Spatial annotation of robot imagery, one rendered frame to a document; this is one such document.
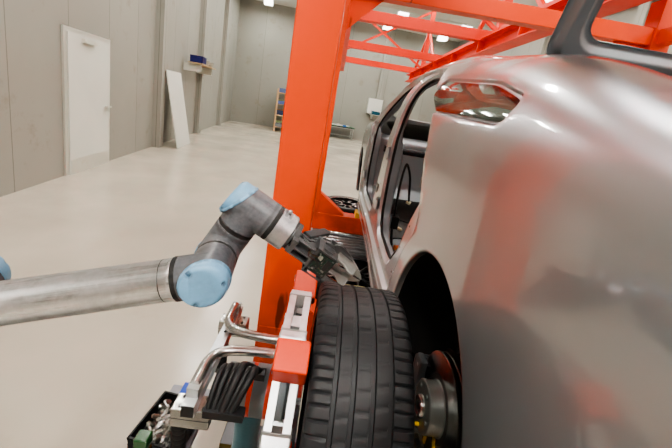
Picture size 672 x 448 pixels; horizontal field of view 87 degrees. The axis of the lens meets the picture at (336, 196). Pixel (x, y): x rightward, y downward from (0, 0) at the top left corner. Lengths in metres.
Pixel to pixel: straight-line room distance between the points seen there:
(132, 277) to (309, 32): 0.94
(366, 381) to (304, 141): 0.83
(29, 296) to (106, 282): 0.14
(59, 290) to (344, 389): 0.59
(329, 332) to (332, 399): 0.14
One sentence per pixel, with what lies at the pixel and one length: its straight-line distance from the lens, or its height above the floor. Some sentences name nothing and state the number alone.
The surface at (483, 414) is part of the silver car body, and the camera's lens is 0.76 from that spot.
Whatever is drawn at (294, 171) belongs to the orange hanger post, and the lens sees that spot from 1.34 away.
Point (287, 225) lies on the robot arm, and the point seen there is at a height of 1.39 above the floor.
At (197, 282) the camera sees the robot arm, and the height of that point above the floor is 1.31.
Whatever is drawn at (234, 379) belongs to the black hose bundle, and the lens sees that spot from 0.94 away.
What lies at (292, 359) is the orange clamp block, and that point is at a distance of 0.83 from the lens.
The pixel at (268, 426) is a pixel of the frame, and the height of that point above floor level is 0.99.
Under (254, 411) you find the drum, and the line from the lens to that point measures 1.14.
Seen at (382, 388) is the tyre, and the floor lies 1.10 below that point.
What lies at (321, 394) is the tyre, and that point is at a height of 1.08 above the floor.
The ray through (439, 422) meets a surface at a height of 0.87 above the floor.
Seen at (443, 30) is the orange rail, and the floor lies 3.28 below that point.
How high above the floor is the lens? 1.67
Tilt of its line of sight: 14 degrees down
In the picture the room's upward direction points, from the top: 9 degrees clockwise
